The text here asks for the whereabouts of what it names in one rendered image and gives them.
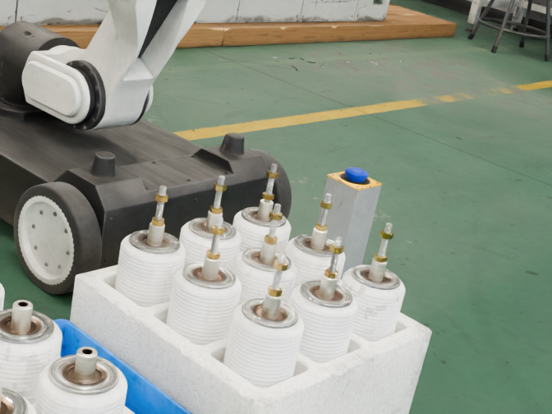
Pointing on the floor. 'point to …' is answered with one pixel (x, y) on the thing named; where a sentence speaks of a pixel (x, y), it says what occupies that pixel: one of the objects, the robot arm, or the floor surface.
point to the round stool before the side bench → (517, 25)
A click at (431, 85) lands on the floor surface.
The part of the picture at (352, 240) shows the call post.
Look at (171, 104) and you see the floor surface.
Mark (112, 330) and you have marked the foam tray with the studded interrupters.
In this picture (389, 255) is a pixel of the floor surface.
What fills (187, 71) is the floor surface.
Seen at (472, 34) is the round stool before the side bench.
